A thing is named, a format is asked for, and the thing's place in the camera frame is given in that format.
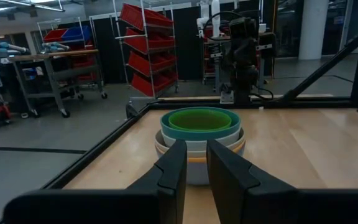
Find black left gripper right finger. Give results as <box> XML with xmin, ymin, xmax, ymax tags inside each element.
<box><xmin>206</xmin><ymin>139</ymin><xmax>358</xmax><ymax>224</ymax></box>

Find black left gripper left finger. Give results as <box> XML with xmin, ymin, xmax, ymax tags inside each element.
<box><xmin>0</xmin><ymin>139</ymin><xmax>188</xmax><ymax>224</ymax></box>

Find teal bowl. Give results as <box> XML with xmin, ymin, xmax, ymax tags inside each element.
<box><xmin>160</xmin><ymin>106</ymin><xmax>242</xmax><ymax>142</ymax></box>

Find green translucent bowl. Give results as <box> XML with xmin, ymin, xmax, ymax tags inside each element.
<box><xmin>168</xmin><ymin>108</ymin><xmax>232</xmax><ymax>133</ymax></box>

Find metal rack with red bins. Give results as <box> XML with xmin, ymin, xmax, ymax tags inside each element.
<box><xmin>114</xmin><ymin>2</ymin><xmax>180</xmax><ymax>98</ymax></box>

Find grey metal equipment cart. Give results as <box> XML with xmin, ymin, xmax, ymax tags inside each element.
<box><xmin>201</xmin><ymin>26</ymin><xmax>277</xmax><ymax>85</ymax></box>

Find wooden top workbench cart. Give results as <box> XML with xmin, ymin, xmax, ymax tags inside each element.
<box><xmin>9</xmin><ymin>49</ymin><xmax>109</xmax><ymax>119</ymax></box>

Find white round pillar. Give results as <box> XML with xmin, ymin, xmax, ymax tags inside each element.
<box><xmin>298</xmin><ymin>0</ymin><xmax>329</xmax><ymax>61</ymax></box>

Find black aluminium table frame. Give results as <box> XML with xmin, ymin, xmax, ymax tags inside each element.
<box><xmin>40</xmin><ymin>0</ymin><xmax>358</xmax><ymax>190</ymax></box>

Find black arm base cable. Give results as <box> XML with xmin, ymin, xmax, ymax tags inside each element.
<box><xmin>249</xmin><ymin>88</ymin><xmax>275</xmax><ymax>101</ymax></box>

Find wire rack red blue bins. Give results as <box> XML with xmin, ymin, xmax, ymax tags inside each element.
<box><xmin>37</xmin><ymin>17</ymin><xmax>94</xmax><ymax>51</ymax></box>

